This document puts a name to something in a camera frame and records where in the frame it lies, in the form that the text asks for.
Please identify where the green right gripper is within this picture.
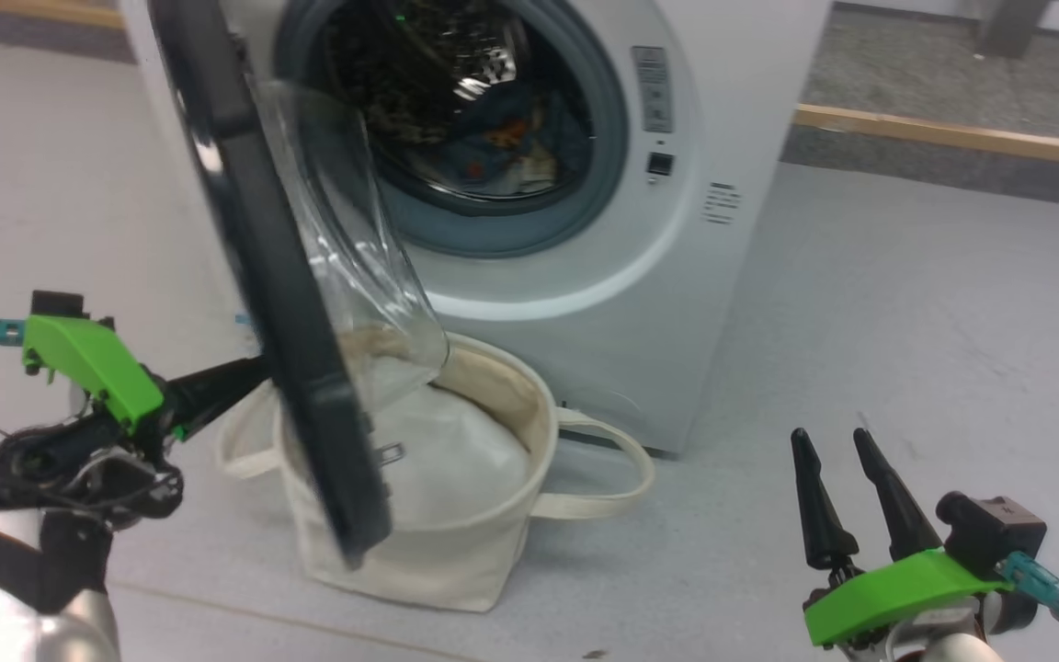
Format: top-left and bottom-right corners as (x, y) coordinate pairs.
(790, 428), (1013, 662)

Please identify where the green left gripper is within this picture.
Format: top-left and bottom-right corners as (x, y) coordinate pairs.
(0, 315), (271, 530)

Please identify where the black round glass washer door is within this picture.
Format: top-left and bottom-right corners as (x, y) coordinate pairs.
(148, 0), (450, 572)

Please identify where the white front-load washing machine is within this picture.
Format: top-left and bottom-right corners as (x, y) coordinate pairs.
(120, 0), (834, 457)

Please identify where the grey rubber door gasket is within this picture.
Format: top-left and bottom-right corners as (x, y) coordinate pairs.
(274, 0), (631, 259)

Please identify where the steel washer drum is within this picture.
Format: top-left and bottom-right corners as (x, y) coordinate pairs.
(318, 0), (598, 200)

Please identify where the round white filter cover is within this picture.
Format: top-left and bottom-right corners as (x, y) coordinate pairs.
(575, 388), (645, 433)

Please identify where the cream canvas laundry basket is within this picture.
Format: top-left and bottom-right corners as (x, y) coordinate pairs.
(214, 331), (656, 614)

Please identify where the grey warning sticker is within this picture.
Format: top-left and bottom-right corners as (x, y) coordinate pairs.
(631, 46), (676, 135)

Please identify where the grey furniture leg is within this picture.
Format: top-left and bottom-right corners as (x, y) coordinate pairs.
(975, 0), (1054, 59)

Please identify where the teal right camera cable plug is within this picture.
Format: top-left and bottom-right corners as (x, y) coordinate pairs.
(996, 552), (1059, 659)

